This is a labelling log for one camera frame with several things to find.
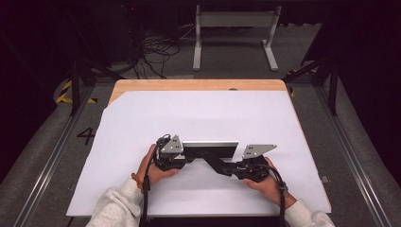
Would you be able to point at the wooden table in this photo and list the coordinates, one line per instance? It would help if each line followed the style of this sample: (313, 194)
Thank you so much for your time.
(195, 85)

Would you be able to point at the white metal desk frame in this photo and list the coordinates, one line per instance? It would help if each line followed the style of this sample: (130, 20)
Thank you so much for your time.
(236, 19)

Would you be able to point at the yellow black hazard tape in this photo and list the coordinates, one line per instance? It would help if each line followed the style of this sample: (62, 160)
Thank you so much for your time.
(293, 92)
(64, 91)

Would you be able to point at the white paper sheet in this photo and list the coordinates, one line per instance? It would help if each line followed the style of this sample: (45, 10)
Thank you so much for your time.
(164, 119)

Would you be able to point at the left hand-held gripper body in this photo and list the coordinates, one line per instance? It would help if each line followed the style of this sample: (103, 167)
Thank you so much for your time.
(171, 148)

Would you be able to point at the aluminium floor rail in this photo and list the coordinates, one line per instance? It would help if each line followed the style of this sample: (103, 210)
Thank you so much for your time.
(53, 157)
(356, 164)

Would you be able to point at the person's right hand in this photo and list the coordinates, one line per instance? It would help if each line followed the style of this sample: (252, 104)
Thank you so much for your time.
(271, 187)

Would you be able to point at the person's left hand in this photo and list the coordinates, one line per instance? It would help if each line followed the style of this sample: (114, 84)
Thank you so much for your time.
(153, 175)

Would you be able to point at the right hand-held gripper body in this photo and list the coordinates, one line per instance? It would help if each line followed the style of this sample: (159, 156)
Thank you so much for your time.
(255, 168)

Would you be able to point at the black metal stand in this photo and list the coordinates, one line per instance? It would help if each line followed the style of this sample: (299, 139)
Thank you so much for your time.
(75, 85)
(333, 88)

